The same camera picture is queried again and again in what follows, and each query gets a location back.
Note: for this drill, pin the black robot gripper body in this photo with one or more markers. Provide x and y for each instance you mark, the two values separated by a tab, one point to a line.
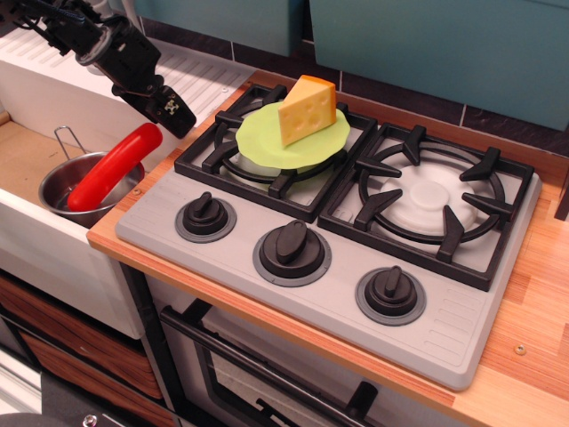
126	57

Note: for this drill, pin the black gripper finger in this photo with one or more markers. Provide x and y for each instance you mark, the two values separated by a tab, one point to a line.
171	112
143	104

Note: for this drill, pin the red toy sausage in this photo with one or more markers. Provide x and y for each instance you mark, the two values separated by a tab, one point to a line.
113	167

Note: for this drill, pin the yellow toy cheese wedge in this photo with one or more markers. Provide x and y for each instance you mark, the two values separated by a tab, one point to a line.
309	107

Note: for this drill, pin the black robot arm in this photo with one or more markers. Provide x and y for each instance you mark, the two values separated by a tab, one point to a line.
68	26

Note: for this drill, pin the light green plastic plate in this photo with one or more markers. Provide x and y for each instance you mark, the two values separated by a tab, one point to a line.
259	139

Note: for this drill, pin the white toy sink unit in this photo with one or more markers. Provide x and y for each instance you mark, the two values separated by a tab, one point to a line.
52	108

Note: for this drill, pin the small steel pot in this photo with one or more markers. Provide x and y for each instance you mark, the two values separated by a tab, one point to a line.
58	184

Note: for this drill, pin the grey toy faucet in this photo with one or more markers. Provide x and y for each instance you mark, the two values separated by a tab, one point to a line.
106	10

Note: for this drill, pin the left black burner grate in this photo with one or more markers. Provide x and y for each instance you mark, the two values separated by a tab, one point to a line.
214	160

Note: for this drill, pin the black burner grate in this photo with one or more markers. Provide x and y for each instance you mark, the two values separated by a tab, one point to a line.
471	257
214	160

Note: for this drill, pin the left black stove knob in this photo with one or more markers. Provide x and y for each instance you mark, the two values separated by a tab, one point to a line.
205	219

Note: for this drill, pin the black stove knob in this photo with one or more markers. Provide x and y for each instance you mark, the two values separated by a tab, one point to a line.
205	219
292	255
391	296

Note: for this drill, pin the middle black stove knob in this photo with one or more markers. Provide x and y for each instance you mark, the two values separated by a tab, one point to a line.
292	255

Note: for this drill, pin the grey toy stove top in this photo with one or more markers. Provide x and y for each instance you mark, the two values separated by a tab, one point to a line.
444	344

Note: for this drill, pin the wooden drawer fronts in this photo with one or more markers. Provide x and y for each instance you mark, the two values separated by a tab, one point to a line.
83	352

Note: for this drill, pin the white right burner disc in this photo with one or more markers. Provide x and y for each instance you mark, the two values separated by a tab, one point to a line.
426	189

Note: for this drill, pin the right black stove knob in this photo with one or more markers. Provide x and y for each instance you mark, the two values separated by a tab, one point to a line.
391	296

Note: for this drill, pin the right black burner grate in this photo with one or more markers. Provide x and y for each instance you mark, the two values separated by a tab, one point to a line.
471	257

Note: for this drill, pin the teal wall cabinet left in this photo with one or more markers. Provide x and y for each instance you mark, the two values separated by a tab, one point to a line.
270	26

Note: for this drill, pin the oven door with black handle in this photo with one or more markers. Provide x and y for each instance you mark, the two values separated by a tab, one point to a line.
259	394

